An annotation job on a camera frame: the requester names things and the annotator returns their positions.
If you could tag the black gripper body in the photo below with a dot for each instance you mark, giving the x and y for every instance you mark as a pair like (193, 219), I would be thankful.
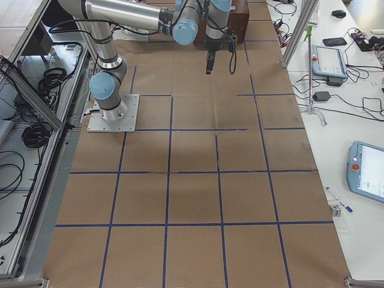
(213, 45)

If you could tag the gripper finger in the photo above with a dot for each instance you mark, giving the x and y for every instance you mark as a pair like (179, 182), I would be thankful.
(211, 61)
(208, 63)

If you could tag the dark wooden drawer box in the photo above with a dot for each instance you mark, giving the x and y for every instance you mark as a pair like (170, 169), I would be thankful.
(238, 21)

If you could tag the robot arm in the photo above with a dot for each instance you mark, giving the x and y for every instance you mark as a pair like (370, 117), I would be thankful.
(136, 20)

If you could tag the teach pendant tablet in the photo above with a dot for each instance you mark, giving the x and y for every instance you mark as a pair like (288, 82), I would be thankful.
(328, 61)

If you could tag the black smartphone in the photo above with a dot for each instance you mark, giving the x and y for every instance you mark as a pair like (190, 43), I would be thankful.
(334, 42)

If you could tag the black power adapter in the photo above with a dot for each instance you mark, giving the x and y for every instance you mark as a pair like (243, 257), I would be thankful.
(321, 96)

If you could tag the black computer mouse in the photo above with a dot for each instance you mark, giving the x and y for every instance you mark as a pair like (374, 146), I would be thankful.
(340, 14)

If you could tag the blue white pen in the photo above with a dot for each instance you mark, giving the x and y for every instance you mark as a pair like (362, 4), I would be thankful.
(335, 204)

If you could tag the aluminium frame post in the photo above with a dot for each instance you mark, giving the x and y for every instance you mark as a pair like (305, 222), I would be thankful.
(309, 16)

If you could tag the green handled grabber stick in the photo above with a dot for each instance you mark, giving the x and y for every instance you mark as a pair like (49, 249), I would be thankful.
(310, 109)

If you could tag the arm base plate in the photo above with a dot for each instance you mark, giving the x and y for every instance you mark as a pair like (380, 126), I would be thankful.
(121, 119)

